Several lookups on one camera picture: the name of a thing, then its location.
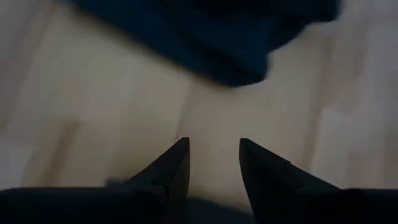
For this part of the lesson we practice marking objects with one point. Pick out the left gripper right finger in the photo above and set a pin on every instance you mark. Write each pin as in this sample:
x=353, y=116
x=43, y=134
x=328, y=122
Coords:
x=295, y=202

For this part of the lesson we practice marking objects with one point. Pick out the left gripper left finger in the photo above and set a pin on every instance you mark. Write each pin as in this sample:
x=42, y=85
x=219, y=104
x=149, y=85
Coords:
x=109, y=205

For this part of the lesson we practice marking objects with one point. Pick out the navy blue garment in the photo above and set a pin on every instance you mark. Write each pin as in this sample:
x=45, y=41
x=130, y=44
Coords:
x=217, y=40

